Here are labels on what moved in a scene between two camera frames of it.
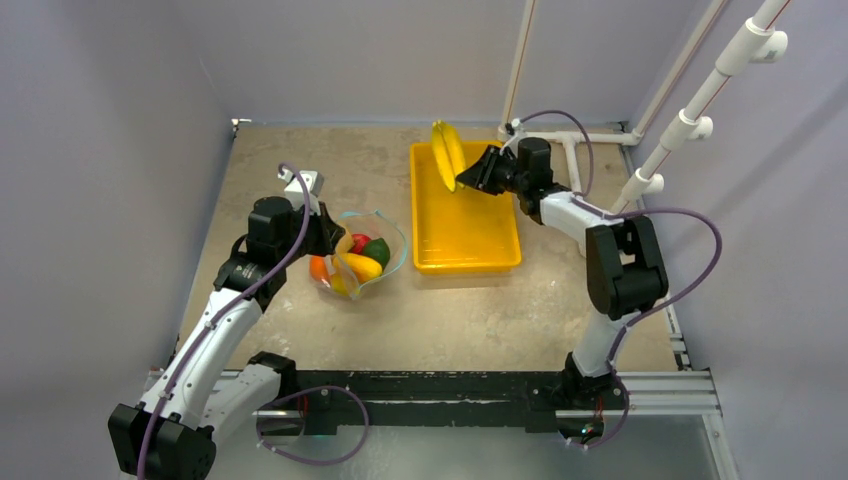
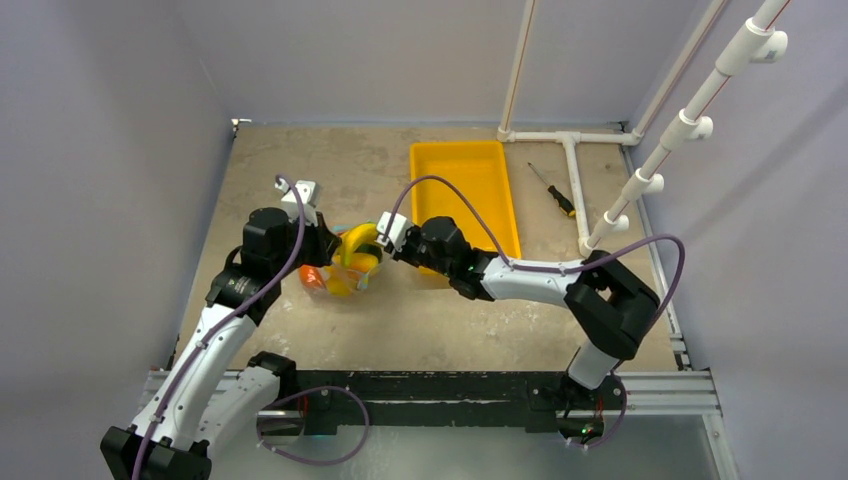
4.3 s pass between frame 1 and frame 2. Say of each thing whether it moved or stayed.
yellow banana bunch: moved
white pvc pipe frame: stayed
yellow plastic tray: stayed
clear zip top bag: moved
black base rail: stayed
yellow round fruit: stayed
